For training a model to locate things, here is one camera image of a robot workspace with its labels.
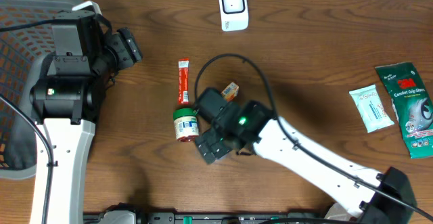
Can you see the green lid jar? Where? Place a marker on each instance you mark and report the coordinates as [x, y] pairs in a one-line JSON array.
[[186, 124]]

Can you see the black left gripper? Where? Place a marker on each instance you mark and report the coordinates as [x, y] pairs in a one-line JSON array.
[[127, 44]]

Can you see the red box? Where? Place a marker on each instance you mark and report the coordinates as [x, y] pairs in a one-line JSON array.
[[183, 66]]

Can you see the white barcode scanner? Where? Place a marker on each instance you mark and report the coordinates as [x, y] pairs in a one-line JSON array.
[[234, 15]]

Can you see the orange Kleenex tissue pack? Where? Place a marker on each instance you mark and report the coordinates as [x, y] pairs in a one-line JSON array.
[[230, 92]]

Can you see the green 3M gloves package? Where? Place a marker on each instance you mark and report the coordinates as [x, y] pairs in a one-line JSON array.
[[411, 104]]

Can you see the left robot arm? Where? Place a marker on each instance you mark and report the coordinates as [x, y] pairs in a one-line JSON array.
[[65, 105]]

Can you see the mint green wipes pack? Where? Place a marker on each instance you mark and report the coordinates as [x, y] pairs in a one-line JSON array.
[[370, 108]]

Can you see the grey plastic shopping basket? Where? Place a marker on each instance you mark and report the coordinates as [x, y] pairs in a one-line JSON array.
[[26, 38]]

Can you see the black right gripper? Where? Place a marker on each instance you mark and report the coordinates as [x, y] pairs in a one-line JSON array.
[[211, 137]]

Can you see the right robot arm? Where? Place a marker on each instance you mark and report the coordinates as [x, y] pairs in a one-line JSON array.
[[362, 193]]

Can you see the black mounting rail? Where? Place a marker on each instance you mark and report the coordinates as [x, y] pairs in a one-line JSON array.
[[120, 216]]

